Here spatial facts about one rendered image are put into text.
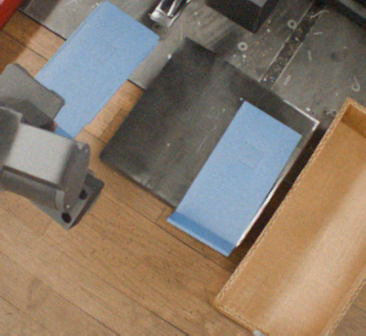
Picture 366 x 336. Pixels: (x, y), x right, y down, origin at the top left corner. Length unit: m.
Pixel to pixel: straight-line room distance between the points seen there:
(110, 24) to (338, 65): 0.27
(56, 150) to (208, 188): 0.33
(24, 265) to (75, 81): 0.21
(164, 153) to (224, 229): 0.10
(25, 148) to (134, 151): 0.32
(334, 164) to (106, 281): 0.27
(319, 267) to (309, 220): 0.05
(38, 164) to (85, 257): 0.33
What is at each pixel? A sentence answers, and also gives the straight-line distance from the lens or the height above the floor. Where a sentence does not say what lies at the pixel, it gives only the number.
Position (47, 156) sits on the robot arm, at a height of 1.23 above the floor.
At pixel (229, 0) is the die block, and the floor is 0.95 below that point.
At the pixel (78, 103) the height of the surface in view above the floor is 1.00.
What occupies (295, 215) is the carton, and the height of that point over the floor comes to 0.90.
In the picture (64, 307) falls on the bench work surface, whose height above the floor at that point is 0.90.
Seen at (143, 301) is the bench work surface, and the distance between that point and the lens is 1.11.
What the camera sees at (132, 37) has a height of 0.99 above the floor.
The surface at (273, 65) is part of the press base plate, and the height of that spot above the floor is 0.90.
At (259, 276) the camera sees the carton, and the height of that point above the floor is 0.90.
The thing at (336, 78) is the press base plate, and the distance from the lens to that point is 1.19.
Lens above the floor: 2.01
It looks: 75 degrees down
